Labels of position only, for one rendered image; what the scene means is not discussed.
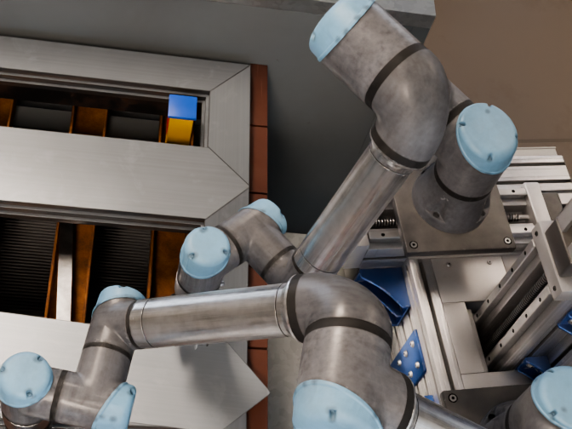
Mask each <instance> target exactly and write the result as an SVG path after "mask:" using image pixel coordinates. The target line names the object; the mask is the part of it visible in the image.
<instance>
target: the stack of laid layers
mask: <svg viewBox="0 0 572 429"><path fill-rule="evenodd" d="M0 84H2V85H10V86H18V87H26V88H34V89H48V90H56V91H64V92H72V93H80V94H95V95H103V96H111V97H118V98H127V99H135V100H149V101H157V102H165V103H169V95H170V94H177V95H184V96H192V97H197V106H201V107H202V109H201V128H200V146H202V147H208V138H209V96H210V91H204V90H196V89H183V88H175V87H167V86H159V85H151V84H143V83H129V82H121V81H113V80H105V79H99V78H91V77H76V76H68V75H60V74H53V73H45V72H37V71H22V70H15V69H8V68H0ZM0 217H7V218H16V219H26V220H45V221H54V222H64V223H74V224H84V225H93V226H112V227H122V228H132V229H141V230H151V231H160V232H179V233H190V232H191V231H193V230H194V229H196V228H199V227H204V225H205V220H206V219H198V218H188V217H179V216H169V215H160V214H142V213H132V212H123V211H113V210H104V209H86V208H77V207H67V206H58V205H48V204H39V203H21V202H11V201H2V200H0ZM52 429H85V428H81V427H77V426H69V425H66V424H61V423H58V422H54V424H52ZM127 429H179V428H172V427H165V426H151V425H144V424H137V423H130V422H129V425H128V428H127Z"/></svg>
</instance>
